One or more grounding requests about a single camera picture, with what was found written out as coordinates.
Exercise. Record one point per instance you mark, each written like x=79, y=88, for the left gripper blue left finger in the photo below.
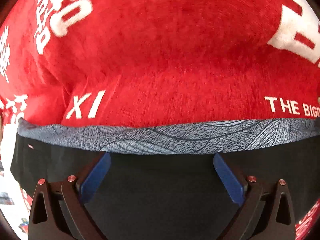
x=46, y=219

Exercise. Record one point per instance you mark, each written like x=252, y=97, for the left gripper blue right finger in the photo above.
x=265, y=209

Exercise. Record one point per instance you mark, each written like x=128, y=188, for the black pants grey patterned waistband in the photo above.
x=162, y=183

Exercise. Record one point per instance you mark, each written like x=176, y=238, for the red blanket white characters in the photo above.
x=150, y=63

